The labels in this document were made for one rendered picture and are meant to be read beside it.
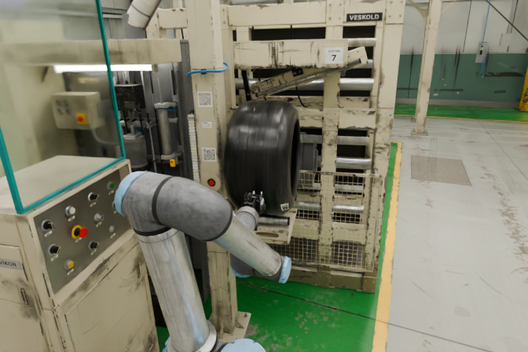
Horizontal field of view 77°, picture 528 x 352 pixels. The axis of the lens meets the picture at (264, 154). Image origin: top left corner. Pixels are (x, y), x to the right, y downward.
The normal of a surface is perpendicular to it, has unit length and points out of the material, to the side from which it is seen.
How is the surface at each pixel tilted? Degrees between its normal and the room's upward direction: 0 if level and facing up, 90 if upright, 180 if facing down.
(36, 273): 90
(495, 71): 90
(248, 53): 90
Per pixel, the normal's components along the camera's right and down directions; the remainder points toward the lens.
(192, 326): 0.56, 0.29
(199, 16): -0.22, 0.31
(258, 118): -0.14, -0.62
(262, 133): -0.18, -0.37
